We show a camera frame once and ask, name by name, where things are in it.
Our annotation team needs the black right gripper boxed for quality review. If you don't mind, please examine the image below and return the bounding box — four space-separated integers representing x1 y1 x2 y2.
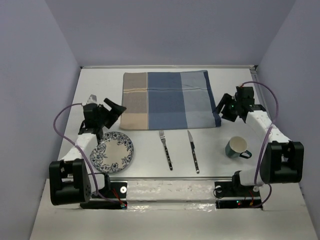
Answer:
211 93 241 122

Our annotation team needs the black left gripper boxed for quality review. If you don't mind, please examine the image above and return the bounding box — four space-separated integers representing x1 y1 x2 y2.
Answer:
96 99 126 129

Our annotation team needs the blue beige checked cloth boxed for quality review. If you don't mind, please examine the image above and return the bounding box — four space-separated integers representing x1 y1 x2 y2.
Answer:
120 70 222 131

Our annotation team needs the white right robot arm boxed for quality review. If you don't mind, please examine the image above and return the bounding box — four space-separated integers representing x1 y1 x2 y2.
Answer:
216 85 304 196

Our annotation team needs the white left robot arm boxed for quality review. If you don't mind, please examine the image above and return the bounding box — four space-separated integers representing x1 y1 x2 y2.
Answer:
48 95 126 206

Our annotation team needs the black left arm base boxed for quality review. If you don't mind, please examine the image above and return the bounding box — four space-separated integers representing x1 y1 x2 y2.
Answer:
79 181 128 210

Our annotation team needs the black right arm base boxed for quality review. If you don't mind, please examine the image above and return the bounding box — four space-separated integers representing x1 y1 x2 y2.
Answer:
212 181 262 210

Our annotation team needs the blue floral ceramic plate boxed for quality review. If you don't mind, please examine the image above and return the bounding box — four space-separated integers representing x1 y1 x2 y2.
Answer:
89 131 134 174

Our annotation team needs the teal mug white inside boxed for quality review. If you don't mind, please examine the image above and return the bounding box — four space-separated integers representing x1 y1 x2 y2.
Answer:
225 136 252 159

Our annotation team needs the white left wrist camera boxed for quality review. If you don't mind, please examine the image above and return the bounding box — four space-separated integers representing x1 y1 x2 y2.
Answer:
86 94 97 105

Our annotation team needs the steel fork patterned handle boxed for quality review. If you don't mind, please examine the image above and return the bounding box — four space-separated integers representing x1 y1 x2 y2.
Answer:
159 130 173 171

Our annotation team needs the steel knife patterned handle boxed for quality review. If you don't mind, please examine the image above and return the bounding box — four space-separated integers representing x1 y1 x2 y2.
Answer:
187 130 200 174

